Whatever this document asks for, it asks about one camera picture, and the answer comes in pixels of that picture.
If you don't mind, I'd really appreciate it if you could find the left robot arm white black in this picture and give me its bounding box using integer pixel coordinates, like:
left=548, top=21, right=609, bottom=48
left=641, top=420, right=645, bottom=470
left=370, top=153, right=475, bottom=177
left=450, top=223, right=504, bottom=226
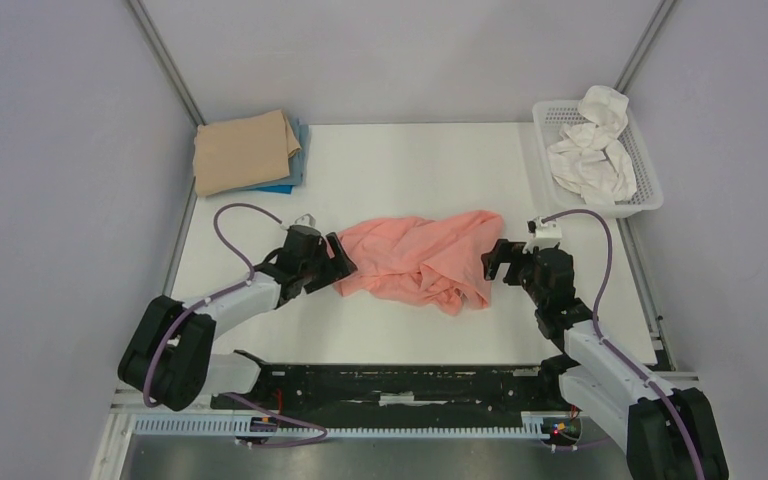
left=117, top=225, right=357, bottom=411

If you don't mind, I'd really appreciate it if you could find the white plastic basket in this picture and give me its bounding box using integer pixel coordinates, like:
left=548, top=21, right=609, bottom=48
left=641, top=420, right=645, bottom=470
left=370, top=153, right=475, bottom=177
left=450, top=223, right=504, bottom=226
left=532, top=100, right=664, bottom=218

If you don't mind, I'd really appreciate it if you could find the folded bright blue t shirt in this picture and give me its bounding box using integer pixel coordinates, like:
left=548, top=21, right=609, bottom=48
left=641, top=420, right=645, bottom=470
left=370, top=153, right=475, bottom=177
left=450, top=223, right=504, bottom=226
left=254, top=185, right=294, bottom=195

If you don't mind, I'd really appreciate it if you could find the purple floor cable left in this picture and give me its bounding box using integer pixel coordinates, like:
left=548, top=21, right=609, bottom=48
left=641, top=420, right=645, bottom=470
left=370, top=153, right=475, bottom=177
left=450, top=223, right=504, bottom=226
left=224, top=392, right=331, bottom=451

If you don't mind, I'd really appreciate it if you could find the aluminium frame post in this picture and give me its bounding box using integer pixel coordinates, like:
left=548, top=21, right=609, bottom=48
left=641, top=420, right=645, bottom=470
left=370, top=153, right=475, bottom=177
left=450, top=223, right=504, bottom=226
left=124, top=0, right=205, bottom=126
left=614, top=0, right=680, bottom=94

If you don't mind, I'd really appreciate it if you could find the right aluminium frame post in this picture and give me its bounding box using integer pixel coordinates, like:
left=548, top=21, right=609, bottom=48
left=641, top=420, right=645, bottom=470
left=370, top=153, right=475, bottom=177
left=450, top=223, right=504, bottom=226
left=614, top=0, right=680, bottom=94

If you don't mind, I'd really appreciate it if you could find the white slotted cable duct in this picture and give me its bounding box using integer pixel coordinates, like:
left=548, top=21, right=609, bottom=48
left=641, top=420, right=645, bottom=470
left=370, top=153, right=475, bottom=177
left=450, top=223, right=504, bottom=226
left=132, top=414, right=550, bottom=441

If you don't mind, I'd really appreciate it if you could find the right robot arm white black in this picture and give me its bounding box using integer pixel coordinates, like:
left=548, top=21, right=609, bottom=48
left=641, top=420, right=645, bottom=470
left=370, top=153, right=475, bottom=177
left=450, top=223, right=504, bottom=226
left=481, top=239, right=730, bottom=479

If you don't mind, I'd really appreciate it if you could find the salmon pink t shirt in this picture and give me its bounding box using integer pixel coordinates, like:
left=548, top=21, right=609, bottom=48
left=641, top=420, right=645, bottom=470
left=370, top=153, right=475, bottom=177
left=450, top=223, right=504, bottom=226
left=335, top=210, right=505, bottom=316

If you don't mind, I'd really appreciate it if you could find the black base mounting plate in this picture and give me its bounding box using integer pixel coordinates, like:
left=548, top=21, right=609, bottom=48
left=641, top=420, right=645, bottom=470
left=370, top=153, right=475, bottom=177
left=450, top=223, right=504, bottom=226
left=244, top=364, right=571, bottom=428

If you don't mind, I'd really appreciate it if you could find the crumpled white t shirt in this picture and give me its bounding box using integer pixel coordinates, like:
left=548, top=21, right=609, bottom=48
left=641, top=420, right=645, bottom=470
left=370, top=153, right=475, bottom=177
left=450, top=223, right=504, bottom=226
left=546, top=85, right=638, bottom=205

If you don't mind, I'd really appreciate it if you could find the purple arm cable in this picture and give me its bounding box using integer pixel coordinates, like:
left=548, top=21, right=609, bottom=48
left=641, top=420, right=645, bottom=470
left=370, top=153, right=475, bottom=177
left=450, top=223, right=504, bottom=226
left=541, top=208, right=708, bottom=480
left=142, top=202, right=286, bottom=409

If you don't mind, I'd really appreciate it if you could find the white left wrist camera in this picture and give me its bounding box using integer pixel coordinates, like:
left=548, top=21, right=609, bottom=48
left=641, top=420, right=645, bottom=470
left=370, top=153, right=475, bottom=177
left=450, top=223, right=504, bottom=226
left=280, top=213, right=316, bottom=230

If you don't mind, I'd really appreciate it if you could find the folded beige t shirt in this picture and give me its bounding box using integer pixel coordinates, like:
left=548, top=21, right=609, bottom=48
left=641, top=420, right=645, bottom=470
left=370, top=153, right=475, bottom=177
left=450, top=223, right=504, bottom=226
left=193, top=110, right=302, bottom=197

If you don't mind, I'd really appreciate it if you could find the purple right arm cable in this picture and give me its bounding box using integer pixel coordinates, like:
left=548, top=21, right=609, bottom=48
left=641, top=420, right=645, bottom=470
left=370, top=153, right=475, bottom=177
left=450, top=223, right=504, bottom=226
left=541, top=208, right=708, bottom=480

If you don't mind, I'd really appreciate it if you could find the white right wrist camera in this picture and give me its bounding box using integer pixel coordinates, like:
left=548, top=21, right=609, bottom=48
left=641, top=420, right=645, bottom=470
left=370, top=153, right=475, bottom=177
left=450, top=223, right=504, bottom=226
left=527, top=217, right=562, bottom=248

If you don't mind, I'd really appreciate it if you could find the small electronics board with leds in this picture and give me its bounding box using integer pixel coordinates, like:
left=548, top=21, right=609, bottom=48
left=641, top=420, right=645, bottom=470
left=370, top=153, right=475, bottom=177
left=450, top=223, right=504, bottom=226
left=544, top=419, right=582, bottom=444

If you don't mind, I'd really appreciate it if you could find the left aluminium frame post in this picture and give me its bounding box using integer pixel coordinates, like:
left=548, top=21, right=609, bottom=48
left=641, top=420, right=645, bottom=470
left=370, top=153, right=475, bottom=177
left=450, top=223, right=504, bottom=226
left=124, top=0, right=205, bottom=126

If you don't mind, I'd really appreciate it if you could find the folded grey blue t shirt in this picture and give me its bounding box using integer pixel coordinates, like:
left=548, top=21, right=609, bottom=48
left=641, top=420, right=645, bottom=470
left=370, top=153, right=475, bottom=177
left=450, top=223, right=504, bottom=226
left=244, top=117, right=311, bottom=191

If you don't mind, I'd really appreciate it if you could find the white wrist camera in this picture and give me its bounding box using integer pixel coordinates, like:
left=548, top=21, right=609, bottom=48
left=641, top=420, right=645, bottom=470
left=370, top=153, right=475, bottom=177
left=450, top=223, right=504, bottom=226
left=280, top=213, right=316, bottom=230
left=527, top=217, right=562, bottom=248

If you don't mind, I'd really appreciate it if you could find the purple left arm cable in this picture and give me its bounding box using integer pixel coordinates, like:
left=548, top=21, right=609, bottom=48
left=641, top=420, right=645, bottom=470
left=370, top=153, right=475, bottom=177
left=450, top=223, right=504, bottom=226
left=142, top=202, right=286, bottom=409

